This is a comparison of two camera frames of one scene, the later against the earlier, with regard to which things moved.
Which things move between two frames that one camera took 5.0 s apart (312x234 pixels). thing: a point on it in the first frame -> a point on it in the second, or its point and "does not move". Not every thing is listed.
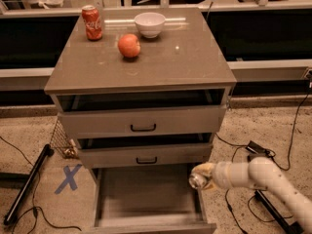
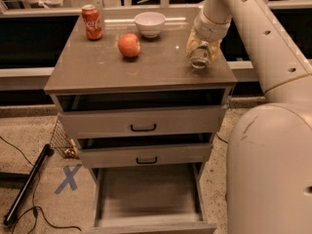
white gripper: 221,175 -> 211,28
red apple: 129,45 does not move
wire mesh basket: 61,142 does not move
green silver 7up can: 197,180 -> 200,58
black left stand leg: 27,184 does not move
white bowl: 149,23 does not move
